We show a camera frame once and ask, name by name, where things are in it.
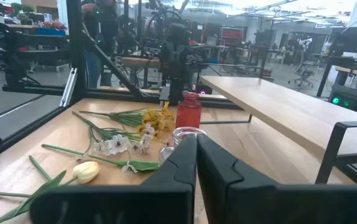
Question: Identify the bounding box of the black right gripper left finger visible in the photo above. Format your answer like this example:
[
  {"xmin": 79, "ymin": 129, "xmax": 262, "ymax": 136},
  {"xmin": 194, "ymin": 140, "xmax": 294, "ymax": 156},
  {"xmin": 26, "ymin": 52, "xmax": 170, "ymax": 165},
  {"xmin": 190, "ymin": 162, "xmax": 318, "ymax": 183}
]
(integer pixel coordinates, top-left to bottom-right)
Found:
[{"xmin": 29, "ymin": 133, "xmax": 198, "ymax": 224}]

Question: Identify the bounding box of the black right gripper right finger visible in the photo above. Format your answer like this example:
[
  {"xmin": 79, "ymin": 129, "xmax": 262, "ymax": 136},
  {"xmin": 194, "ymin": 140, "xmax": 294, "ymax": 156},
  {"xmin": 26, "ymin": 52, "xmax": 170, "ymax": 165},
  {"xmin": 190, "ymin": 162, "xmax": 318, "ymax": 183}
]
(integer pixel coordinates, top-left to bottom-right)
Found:
[{"xmin": 196, "ymin": 133, "xmax": 357, "ymax": 224}]

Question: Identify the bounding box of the cream artificial tulip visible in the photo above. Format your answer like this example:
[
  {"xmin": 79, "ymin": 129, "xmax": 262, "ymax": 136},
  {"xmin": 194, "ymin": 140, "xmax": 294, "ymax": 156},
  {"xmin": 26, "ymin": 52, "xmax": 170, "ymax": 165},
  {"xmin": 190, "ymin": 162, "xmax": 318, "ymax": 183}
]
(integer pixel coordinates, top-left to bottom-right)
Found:
[{"xmin": 0, "ymin": 161, "xmax": 100, "ymax": 224}]

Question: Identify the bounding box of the red ribbed glass vase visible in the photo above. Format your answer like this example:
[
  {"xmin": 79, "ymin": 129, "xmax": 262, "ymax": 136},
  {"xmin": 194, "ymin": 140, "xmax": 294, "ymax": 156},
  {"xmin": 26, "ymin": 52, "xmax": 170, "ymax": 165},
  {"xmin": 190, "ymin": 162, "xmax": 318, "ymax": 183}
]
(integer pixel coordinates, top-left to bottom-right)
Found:
[{"xmin": 175, "ymin": 91, "xmax": 203, "ymax": 129}]

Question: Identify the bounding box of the white artificial flower bunch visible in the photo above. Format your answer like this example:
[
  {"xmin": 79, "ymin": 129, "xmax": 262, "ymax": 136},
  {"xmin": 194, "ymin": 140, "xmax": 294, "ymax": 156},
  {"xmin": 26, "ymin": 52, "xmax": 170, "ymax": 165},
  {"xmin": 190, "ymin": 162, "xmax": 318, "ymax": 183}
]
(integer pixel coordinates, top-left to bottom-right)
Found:
[{"xmin": 72, "ymin": 111, "xmax": 157, "ymax": 179}]

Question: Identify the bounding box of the yellow artificial flower bunch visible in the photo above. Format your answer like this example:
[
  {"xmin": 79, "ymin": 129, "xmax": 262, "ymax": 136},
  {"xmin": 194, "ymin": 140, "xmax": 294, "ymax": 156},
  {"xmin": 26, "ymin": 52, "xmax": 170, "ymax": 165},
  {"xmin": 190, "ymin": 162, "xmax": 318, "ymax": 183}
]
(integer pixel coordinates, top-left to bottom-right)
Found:
[{"xmin": 78, "ymin": 101, "xmax": 176, "ymax": 138}]

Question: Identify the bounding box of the clear cut-glass vase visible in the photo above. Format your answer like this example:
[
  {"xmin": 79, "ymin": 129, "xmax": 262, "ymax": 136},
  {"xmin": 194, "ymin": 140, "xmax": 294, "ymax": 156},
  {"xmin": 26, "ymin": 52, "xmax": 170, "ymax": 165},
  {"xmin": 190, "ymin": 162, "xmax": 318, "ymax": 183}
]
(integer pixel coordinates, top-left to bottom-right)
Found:
[{"xmin": 158, "ymin": 126, "xmax": 207, "ymax": 166}]

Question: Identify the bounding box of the wooden shelf with black legs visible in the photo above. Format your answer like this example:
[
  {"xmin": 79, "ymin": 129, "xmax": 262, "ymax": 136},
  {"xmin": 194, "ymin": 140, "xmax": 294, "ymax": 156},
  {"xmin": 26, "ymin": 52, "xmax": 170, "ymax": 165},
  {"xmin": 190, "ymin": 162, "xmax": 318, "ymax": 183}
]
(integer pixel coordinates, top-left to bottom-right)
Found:
[{"xmin": 199, "ymin": 75, "xmax": 357, "ymax": 185}]

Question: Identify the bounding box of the wooden background table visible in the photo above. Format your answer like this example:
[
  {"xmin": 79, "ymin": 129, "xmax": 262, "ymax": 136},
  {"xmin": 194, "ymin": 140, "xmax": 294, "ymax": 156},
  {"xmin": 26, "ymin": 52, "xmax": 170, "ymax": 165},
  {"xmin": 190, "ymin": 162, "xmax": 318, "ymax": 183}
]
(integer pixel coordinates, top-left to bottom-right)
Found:
[{"xmin": 121, "ymin": 55, "xmax": 164, "ymax": 90}]

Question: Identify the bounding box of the person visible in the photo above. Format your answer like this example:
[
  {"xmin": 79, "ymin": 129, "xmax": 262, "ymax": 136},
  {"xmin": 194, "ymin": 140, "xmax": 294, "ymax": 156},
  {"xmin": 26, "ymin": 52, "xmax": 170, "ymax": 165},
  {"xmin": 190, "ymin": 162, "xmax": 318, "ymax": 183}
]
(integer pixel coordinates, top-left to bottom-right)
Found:
[{"xmin": 80, "ymin": 0, "xmax": 119, "ymax": 88}]

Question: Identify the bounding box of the black computer with green lights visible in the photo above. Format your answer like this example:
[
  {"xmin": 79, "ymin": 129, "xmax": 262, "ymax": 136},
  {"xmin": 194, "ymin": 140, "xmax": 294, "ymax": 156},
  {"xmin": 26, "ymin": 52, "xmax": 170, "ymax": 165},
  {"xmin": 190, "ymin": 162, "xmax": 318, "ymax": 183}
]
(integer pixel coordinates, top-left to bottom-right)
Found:
[{"xmin": 327, "ymin": 83, "xmax": 357, "ymax": 119}]

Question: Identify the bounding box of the blue storage bin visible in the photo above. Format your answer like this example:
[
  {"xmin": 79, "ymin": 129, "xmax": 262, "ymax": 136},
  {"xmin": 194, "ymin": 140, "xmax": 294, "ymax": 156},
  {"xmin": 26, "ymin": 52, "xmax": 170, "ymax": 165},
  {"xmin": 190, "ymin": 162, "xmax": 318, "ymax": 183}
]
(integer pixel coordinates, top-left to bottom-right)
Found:
[{"xmin": 35, "ymin": 27, "xmax": 67, "ymax": 37}]

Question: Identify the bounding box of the grey office chair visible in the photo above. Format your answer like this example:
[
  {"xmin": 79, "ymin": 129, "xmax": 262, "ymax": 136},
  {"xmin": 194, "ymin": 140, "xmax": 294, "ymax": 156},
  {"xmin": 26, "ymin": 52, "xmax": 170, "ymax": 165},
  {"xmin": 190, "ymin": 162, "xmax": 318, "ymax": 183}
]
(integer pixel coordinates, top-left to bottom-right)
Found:
[{"xmin": 287, "ymin": 60, "xmax": 318, "ymax": 90}]

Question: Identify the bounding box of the black background robot station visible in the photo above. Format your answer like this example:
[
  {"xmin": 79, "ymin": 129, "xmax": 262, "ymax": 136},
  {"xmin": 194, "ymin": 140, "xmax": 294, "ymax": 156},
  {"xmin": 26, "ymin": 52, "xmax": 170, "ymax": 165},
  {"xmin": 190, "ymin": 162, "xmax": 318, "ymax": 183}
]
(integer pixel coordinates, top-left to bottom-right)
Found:
[{"xmin": 0, "ymin": 2, "xmax": 70, "ymax": 94}]

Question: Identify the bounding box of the black computer monitor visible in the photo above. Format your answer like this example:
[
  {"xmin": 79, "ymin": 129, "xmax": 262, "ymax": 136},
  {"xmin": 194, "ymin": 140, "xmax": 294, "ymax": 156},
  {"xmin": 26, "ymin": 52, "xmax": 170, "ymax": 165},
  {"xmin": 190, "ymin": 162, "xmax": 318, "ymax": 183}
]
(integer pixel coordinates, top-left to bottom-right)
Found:
[{"xmin": 329, "ymin": 26, "xmax": 357, "ymax": 57}]

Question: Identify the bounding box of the black aluminium table frame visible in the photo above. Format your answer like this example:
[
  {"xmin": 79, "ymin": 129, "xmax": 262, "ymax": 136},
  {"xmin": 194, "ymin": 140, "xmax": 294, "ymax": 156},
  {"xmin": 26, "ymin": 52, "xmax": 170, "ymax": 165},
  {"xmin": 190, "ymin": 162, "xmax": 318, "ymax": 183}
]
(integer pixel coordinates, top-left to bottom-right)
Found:
[{"xmin": 0, "ymin": 0, "xmax": 254, "ymax": 167}]

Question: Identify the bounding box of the silver aluminium frame bracket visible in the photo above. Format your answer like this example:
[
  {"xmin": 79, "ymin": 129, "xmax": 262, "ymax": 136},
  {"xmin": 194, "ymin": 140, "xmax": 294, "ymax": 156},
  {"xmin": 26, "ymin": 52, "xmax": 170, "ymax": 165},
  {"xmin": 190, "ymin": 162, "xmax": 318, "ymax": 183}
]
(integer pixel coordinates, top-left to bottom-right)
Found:
[{"xmin": 59, "ymin": 67, "xmax": 78, "ymax": 108}]

